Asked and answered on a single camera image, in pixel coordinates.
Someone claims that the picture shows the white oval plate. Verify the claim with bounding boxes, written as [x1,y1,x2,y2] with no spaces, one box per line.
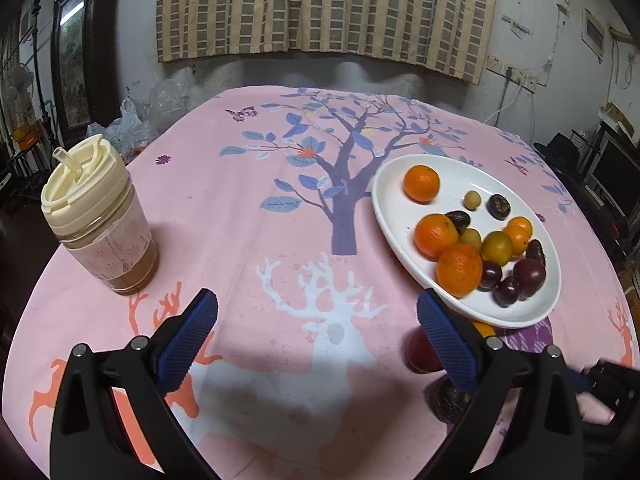
[371,154,562,330]

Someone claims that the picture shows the large orange mandarin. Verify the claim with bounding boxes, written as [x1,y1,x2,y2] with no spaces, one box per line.
[435,244,483,299]

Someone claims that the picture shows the plastic bag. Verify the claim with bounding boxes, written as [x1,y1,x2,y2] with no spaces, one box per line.
[86,98,160,164]

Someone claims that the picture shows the white power cable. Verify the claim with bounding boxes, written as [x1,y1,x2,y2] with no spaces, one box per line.
[482,79,524,129]

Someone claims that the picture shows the yellow orange tomato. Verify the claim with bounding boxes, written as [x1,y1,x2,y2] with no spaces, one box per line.
[480,231,513,266]

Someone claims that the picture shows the cream lid drink cup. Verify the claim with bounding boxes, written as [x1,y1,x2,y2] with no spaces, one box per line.
[40,134,158,296]

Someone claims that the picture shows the wall power sockets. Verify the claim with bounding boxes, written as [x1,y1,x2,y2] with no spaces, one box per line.
[485,53,538,93]

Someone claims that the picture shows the pink deer tablecloth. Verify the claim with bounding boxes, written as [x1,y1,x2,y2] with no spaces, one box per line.
[2,87,639,479]

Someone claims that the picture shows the small dark plum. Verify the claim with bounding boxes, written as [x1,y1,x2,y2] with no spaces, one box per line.
[478,260,502,292]

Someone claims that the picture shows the black hat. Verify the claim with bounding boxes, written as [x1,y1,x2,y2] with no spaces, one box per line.
[534,133,580,168]

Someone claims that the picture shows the dark wrinkled passion fruit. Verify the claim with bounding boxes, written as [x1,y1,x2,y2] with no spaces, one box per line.
[486,194,511,221]

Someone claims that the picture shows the standing fan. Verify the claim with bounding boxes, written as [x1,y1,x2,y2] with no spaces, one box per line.
[2,63,34,106]

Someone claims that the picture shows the striped beige curtain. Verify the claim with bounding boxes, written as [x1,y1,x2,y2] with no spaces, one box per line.
[156,0,496,84]

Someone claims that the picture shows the computer monitor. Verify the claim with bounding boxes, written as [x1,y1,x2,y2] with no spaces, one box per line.
[589,133,639,216]

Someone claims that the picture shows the small yellow green fruit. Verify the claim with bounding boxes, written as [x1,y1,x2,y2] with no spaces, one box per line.
[463,190,482,210]

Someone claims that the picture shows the large dark plum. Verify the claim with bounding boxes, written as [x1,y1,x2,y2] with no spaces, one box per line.
[512,258,547,298]

